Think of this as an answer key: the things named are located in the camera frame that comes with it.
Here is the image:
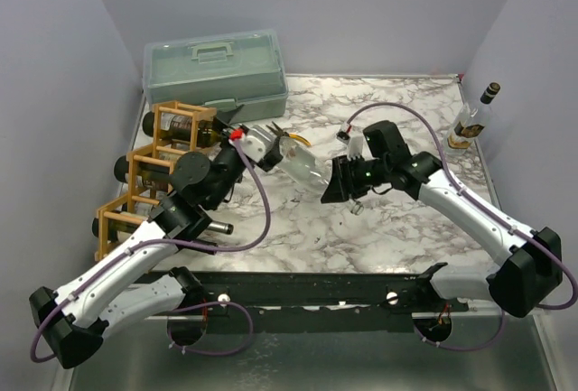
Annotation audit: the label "clear glass bottle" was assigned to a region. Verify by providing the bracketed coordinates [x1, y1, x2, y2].
[277, 137, 365, 216]

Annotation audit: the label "brown label wine bottle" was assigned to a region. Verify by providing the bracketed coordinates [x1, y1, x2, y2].
[158, 113, 221, 148]

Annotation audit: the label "dark green wine bottle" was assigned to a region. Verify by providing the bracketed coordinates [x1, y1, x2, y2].
[113, 156, 172, 193]

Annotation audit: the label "small dark cap bottle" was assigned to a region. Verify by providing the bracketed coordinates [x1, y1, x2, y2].
[444, 82, 501, 154]

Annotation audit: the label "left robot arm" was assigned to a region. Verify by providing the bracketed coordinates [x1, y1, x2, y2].
[29, 126, 284, 368]

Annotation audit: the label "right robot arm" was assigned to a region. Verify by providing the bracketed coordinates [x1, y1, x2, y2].
[321, 121, 563, 318]

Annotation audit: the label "wooden wine rack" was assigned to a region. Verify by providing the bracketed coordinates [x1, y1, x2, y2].
[93, 100, 217, 261]

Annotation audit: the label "bottle in rack bottom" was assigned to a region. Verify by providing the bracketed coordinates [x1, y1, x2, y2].
[121, 198, 234, 235]

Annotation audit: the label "green plastic toolbox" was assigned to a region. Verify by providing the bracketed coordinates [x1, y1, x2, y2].
[143, 29, 288, 122]

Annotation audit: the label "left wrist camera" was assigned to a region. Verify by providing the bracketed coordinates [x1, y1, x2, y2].
[228, 125, 278, 163]

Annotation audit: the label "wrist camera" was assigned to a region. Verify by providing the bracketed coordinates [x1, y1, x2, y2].
[228, 125, 278, 163]
[336, 122, 364, 161]

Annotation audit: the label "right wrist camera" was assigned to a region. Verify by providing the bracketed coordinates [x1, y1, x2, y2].
[336, 122, 364, 161]

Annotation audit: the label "yellow handled pliers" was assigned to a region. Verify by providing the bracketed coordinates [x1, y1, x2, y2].
[266, 120, 312, 148]

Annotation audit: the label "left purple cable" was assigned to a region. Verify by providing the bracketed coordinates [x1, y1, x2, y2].
[29, 135, 275, 364]

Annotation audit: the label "purple cable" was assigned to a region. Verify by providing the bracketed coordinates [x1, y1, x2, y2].
[347, 102, 578, 350]
[29, 135, 275, 364]

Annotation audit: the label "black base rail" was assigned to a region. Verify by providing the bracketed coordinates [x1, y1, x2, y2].
[163, 270, 468, 334]

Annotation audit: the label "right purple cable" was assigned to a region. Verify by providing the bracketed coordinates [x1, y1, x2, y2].
[347, 102, 578, 350]

